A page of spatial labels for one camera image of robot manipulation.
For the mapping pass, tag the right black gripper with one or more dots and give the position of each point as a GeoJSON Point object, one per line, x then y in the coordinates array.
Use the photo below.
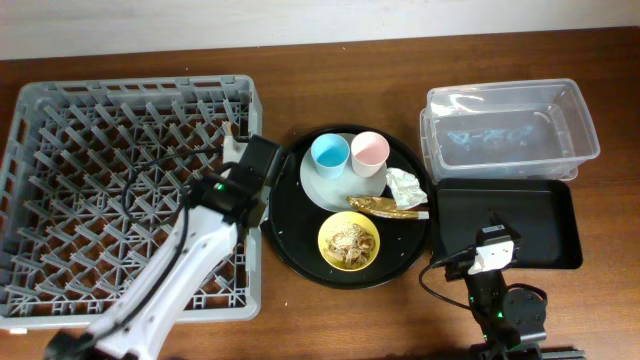
{"type": "Point", "coordinates": [496, 238]}

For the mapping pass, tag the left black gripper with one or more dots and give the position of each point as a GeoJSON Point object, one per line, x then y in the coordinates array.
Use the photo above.
{"type": "Point", "coordinates": [270, 163]}

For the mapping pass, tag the white napkin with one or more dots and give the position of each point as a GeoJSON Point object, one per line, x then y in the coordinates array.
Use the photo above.
{"type": "Point", "coordinates": [405, 189]}

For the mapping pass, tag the pink cup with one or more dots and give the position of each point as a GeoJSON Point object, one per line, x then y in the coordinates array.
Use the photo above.
{"type": "Point", "coordinates": [369, 151]}

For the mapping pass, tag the yellow bowl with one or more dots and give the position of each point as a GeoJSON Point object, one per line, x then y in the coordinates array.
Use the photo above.
{"type": "Point", "coordinates": [341, 218]}

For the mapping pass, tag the gold foil wrapper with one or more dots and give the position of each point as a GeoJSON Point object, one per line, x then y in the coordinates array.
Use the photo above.
{"type": "Point", "coordinates": [384, 208]}

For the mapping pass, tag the food scraps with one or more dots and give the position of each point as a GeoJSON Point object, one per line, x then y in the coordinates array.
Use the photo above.
{"type": "Point", "coordinates": [350, 246]}

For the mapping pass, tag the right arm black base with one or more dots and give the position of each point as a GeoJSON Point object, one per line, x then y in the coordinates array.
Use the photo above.
{"type": "Point", "coordinates": [525, 308]}

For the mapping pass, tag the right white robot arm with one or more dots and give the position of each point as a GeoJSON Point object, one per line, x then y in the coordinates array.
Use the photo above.
{"type": "Point", "coordinates": [486, 293]}

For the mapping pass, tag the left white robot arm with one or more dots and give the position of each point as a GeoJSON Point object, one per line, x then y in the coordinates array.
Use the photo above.
{"type": "Point", "coordinates": [216, 213]}

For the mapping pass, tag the grey plastic dishwasher rack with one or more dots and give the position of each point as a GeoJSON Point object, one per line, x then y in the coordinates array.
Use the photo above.
{"type": "Point", "coordinates": [91, 178]}

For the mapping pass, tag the black rectangular tray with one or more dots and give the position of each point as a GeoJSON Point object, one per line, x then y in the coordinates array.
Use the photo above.
{"type": "Point", "coordinates": [541, 211]}

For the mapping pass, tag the light blue cup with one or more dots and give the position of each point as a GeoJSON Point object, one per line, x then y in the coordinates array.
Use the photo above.
{"type": "Point", "coordinates": [330, 153]}

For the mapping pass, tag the round black tray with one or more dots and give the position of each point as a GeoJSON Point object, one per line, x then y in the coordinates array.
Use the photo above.
{"type": "Point", "coordinates": [293, 223]}

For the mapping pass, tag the grey round plate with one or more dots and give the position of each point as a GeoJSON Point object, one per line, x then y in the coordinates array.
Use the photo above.
{"type": "Point", "coordinates": [331, 194]}

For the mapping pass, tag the clear plastic bin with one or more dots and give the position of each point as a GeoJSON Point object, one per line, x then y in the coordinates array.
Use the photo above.
{"type": "Point", "coordinates": [539, 129]}

